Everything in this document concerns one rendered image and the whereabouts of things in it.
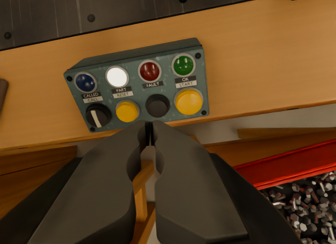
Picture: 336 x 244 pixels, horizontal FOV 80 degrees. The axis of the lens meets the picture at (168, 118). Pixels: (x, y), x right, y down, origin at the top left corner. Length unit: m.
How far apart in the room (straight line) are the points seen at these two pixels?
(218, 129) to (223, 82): 0.91
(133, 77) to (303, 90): 0.20
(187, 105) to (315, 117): 1.15
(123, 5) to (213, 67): 0.15
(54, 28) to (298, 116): 1.18
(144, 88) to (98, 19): 0.13
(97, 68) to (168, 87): 0.08
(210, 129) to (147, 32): 0.92
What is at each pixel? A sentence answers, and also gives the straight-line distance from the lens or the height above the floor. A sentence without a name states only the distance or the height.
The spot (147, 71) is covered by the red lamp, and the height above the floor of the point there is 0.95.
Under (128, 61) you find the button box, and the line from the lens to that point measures 0.22.
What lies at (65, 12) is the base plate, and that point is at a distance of 0.34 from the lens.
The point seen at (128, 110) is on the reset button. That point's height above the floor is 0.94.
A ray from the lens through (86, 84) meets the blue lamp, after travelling 0.23.
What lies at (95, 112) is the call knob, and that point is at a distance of 0.24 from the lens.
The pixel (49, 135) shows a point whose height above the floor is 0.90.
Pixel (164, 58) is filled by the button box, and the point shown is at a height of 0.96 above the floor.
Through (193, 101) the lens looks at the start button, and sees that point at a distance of 0.22.
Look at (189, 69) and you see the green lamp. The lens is 0.21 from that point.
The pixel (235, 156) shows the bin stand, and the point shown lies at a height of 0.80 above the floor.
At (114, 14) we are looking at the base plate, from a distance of 0.31.
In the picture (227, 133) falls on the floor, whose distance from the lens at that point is 1.17.
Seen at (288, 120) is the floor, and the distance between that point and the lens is 1.27.
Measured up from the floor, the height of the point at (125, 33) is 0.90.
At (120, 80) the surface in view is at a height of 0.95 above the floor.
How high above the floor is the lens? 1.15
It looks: 83 degrees down
